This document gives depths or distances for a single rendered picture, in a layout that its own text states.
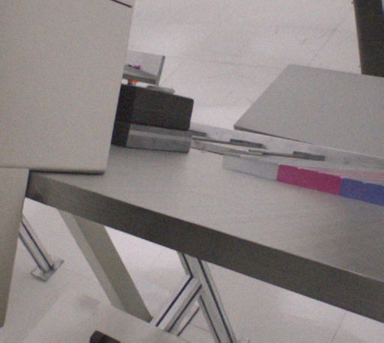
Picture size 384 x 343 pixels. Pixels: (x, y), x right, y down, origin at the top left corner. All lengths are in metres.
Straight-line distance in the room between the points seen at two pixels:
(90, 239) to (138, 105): 0.99
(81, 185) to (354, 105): 1.04
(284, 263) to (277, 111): 1.08
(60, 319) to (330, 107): 0.66
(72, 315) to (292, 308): 0.80
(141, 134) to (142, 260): 1.44
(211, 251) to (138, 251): 1.73
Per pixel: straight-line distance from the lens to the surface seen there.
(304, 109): 1.23
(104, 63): 0.24
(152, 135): 0.45
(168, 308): 1.31
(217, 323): 1.46
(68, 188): 0.21
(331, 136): 1.15
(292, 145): 0.93
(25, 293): 1.98
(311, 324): 1.59
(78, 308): 0.98
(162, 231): 0.18
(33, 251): 1.92
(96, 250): 1.44
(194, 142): 0.80
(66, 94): 0.23
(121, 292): 1.56
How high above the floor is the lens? 1.32
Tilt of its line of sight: 37 degrees down
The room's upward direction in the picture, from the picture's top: 19 degrees counter-clockwise
